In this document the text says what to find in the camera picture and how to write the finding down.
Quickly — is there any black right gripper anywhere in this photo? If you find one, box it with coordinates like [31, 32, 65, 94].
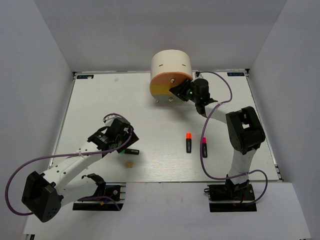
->
[170, 78, 200, 104]

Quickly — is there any cream round drawer container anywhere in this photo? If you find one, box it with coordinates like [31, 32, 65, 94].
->
[149, 49, 193, 102]

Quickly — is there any small tan eraser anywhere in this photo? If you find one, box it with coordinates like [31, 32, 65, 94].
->
[125, 162, 134, 168]

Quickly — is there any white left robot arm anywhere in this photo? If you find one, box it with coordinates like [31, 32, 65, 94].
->
[22, 116, 139, 223]

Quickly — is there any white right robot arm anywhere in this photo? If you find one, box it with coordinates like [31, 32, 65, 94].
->
[169, 78, 266, 200]

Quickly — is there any green highlighter marker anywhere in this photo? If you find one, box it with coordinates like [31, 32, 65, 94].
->
[120, 148, 140, 155]

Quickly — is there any orange highlighter marker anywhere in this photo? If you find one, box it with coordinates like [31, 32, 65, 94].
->
[185, 132, 192, 154]

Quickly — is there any blue right corner label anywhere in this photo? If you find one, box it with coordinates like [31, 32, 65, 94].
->
[227, 72, 245, 77]

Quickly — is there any blue corner label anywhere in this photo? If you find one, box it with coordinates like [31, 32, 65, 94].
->
[76, 74, 94, 80]
[227, 72, 245, 77]

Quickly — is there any pink highlighter marker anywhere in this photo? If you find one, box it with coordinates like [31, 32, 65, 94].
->
[201, 137, 208, 158]

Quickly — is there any blue left corner label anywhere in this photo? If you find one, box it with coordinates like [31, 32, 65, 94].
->
[76, 74, 94, 80]

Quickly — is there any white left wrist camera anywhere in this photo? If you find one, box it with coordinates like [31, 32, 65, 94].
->
[102, 114, 117, 127]

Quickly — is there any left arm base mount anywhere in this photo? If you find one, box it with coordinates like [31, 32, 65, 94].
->
[72, 183, 127, 212]

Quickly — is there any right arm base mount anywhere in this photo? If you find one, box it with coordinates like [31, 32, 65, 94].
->
[203, 184, 257, 213]

